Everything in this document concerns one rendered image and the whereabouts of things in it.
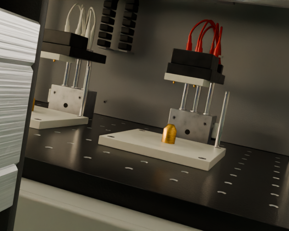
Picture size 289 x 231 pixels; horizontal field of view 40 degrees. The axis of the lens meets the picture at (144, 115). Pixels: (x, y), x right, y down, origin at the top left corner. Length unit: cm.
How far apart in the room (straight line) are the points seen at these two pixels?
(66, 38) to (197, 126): 27
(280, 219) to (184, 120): 36
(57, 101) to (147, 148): 32
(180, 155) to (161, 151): 2
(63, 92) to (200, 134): 27
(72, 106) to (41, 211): 43
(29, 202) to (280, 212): 23
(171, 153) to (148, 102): 36
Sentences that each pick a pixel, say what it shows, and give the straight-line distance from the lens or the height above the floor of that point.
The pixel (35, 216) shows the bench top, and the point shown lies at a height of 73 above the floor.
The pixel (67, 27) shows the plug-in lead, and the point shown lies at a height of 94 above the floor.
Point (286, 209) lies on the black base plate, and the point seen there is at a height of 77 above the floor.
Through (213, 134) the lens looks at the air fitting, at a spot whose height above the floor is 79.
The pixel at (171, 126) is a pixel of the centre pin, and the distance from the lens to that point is 57.
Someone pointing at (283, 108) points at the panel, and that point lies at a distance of 81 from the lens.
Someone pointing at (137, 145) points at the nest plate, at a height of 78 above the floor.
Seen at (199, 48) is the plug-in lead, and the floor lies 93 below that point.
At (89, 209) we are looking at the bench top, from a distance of 36.
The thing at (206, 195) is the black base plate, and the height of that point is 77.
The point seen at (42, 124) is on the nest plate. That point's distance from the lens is 59.
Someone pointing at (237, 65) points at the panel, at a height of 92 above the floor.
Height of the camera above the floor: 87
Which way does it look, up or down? 5 degrees down
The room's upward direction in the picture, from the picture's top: 10 degrees clockwise
